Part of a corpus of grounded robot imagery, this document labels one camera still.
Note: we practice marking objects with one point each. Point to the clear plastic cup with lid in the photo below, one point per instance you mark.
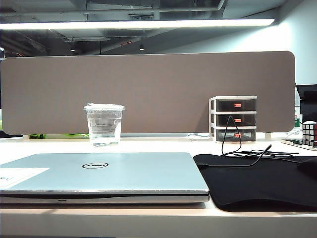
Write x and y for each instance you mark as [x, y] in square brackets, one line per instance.
[104, 129]

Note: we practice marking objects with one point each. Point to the silver Dell laptop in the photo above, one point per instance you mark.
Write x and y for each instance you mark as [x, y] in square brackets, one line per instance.
[138, 173]

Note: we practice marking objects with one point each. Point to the white sticker on laptop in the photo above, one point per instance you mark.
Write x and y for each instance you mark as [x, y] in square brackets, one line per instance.
[22, 176]

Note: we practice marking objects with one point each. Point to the brown desk partition panel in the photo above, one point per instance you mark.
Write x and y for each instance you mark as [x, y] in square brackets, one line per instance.
[161, 86]

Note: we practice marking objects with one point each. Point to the dark translucent drawer red label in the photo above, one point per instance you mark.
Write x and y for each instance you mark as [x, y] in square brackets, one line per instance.
[247, 119]
[225, 105]
[247, 135]

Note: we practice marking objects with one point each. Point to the small pendant ceiling lamp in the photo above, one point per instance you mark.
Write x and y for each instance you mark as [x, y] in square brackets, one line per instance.
[141, 47]

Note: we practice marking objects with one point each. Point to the light green strip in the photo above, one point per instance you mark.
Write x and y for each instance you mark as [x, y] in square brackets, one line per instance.
[76, 135]

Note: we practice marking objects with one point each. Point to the long white light strip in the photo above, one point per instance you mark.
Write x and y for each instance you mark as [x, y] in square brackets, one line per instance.
[136, 24]

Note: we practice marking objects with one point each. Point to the black mouse pad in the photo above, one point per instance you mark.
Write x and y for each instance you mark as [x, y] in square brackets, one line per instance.
[260, 183]

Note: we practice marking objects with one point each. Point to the green and black object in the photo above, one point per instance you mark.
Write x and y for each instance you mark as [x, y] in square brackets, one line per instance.
[37, 136]

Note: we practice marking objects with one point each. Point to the flat white device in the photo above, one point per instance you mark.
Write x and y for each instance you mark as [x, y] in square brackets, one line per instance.
[292, 142]

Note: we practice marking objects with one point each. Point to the Rubik's cube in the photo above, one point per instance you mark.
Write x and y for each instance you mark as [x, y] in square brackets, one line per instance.
[309, 134]

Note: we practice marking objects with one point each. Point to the black monitor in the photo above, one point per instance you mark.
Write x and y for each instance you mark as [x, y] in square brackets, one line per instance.
[309, 101]

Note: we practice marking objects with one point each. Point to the white drawer organizer frame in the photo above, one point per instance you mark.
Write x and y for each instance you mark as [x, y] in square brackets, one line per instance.
[212, 119]

